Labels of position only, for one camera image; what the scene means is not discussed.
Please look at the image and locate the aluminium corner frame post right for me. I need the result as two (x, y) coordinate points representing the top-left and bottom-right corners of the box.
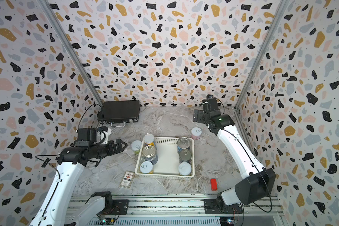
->
(234, 0), (289, 111)

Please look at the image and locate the white perforated plastic basket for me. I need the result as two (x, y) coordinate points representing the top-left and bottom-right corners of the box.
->
(135, 137), (195, 180)

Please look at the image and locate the blue label soup can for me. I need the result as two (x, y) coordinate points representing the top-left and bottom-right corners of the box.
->
(177, 137), (191, 154)

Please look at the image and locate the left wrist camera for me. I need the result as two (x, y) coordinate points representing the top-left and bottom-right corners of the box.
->
(74, 126), (111, 148)

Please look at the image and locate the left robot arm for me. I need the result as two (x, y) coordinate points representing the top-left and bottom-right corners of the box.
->
(30, 139), (128, 226)

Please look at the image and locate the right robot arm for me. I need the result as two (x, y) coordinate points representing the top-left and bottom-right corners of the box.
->
(193, 100), (276, 209)

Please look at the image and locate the yellow label small can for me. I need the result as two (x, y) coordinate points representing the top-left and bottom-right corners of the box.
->
(139, 161), (153, 174)

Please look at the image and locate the orange green lidded can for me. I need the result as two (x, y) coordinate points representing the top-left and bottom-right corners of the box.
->
(178, 162), (192, 176)

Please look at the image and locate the green label small can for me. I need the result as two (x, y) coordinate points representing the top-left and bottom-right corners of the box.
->
(131, 140), (142, 155)

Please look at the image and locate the pink label small can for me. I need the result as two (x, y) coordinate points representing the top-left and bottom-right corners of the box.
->
(191, 127), (202, 140)

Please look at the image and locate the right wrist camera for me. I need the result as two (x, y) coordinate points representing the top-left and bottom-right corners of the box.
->
(202, 95), (219, 112)

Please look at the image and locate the black hard case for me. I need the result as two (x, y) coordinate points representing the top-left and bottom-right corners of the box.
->
(97, 100), (141, 124)

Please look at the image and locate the aluminium corner frame post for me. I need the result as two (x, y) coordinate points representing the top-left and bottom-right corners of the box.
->
(38, 0), (103, 106)
(234, 0), (289, 111)

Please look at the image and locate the small red block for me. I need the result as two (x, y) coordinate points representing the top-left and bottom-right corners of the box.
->
(210, 179), (218, 191)

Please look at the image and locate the aluminium corner frame post left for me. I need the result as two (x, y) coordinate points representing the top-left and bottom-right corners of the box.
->
(38, 0), (103, 106)

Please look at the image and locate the dark navy tall can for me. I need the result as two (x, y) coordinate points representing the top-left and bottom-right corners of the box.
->
(179, 149), (192, 163)

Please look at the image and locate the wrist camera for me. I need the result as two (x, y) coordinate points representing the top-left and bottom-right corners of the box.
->
(202, 95), (219, 112)
(74, 126), (111, 148)

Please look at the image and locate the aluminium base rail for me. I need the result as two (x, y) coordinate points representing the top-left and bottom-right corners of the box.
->
(80, 194), (288, 226)

